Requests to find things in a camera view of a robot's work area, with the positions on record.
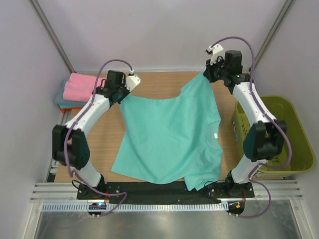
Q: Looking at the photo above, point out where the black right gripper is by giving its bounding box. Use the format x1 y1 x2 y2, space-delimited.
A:
203 56 229 83

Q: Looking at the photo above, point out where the teal t shirt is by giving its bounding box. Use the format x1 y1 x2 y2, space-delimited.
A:
111 73 223 190

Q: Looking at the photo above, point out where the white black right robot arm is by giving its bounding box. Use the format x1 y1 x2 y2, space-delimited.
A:
204 44 287 197

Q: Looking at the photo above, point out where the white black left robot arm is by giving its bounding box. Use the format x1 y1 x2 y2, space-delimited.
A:
52 70 141 199

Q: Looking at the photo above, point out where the orange folded t shirt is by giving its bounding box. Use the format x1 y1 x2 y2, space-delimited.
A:
59 105 82 113

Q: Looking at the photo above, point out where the grey blue folded t shirt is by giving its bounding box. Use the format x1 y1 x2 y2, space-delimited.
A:
55 80 86 109

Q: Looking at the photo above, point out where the olive green plastic basket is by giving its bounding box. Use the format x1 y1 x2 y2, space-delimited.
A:
231 96 316 177

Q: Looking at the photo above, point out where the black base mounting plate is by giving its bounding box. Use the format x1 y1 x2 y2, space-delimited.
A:
76 180 255 205

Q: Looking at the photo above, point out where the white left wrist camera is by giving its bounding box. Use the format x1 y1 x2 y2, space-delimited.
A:
125 71 141 92

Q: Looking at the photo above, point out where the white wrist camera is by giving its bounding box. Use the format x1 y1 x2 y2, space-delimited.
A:
125 71 141 92
205 44 224 65

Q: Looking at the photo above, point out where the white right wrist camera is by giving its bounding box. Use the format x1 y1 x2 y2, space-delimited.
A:
205 44 224 65

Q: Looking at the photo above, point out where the white slotted cable duct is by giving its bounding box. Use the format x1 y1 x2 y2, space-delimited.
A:
41 201 228 213

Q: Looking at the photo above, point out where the aluminium frame rail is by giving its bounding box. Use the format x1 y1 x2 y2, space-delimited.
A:
30 180 303 205

